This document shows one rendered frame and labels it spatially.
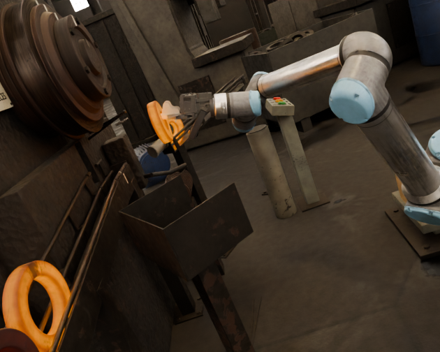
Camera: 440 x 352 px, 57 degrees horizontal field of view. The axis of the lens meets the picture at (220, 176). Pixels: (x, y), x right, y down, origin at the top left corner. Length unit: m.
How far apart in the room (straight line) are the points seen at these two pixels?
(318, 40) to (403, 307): 2.50
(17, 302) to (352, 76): 0.89
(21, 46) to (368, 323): 1.38
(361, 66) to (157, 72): 3.24
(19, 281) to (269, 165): 1.51
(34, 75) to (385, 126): 0.98
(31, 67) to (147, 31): 2.96
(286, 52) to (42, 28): 2.39
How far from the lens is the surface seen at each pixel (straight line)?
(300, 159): 2.20
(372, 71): 1.10
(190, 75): 4.11
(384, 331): 1.49
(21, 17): 1.35
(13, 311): 0.85
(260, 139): 2.08
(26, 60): 1.30
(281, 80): 1.44
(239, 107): 1.42
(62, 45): 1.36
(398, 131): 1.21
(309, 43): 3.54
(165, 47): 4.14
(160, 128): 1.40
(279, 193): 2.19
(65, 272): 1.10
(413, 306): 1.56
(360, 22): 3.79
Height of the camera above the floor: 1.04
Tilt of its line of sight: 19 degrees down
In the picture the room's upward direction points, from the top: 22 degrees counter-clockwise
